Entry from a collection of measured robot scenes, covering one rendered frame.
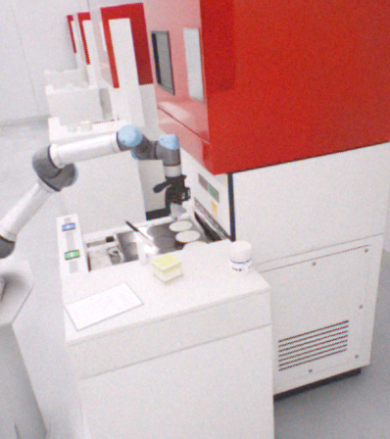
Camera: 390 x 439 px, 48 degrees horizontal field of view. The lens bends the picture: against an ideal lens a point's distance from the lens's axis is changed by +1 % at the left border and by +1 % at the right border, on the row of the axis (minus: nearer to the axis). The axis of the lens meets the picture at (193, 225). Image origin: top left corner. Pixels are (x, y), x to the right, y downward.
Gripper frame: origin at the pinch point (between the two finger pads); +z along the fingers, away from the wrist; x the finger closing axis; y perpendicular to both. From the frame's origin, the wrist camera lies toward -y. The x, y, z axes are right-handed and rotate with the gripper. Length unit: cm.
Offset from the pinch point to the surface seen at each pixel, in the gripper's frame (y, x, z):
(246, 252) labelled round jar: 46, -26, -8
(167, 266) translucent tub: 25.1, -40.7, -6.0
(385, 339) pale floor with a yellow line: 78, 78, 97
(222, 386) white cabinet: 43, -42, 35
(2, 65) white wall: -671, 426, -12
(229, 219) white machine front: 29.5, -5.7, -7.1
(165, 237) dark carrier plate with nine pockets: -2.5, -4.7, 7.4
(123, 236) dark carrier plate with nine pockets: -20.1, -10.8, 7.4
